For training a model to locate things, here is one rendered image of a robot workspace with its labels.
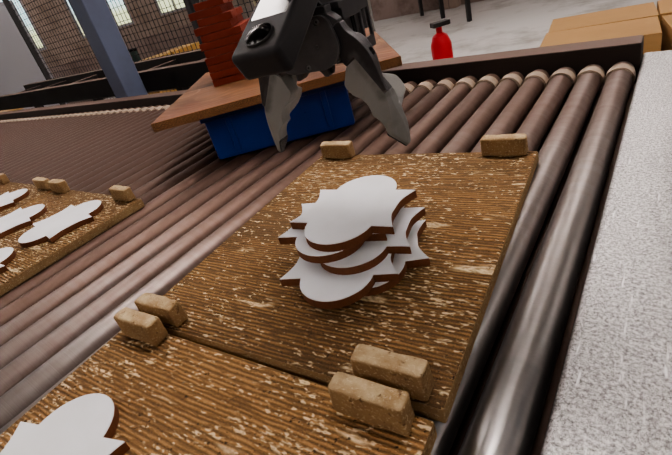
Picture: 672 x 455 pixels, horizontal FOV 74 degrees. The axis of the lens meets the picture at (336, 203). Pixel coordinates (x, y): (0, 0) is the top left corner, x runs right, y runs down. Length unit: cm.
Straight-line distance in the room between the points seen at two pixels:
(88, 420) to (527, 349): 36
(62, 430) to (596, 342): 43
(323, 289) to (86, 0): 193
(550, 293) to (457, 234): 11
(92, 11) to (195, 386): 193
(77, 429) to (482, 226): 41
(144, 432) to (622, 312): 40
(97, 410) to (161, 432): 7
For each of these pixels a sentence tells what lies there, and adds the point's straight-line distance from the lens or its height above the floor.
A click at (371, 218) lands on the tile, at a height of 99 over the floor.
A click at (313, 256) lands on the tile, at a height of 98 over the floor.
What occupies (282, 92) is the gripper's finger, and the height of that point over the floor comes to 112.
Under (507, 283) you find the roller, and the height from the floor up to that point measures 91.
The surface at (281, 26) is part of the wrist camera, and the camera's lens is 36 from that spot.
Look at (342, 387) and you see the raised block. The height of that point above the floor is 96.
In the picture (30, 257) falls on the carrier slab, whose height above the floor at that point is 94.
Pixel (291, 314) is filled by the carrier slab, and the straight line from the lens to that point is 45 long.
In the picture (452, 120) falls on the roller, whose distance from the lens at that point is 86.
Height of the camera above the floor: 121
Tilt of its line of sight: 27 degrees down
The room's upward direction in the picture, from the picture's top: 16 degrees counter-clockwise
